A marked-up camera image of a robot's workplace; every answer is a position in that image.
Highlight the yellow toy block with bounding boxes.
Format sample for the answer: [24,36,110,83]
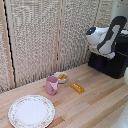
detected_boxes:
[70,82,86,94]

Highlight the black air fryer drawer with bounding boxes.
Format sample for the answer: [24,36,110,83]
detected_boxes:
[88,51,128,80]

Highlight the black air fryer housing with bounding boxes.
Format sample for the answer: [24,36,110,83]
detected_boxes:
[88,29,128,80]

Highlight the yellow food pieces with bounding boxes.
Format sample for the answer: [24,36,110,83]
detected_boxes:
[57,73,68,81]

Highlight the small white bowl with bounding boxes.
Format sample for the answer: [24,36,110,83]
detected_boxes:
[53,71,69,84]

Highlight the pink mug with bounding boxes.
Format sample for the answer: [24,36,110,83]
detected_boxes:
[45,75,60,96]

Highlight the woven folding screen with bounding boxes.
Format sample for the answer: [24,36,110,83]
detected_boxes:
[0,0,116,94]

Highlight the white floral-rim plate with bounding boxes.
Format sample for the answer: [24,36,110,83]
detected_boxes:
[7,94,56,128]

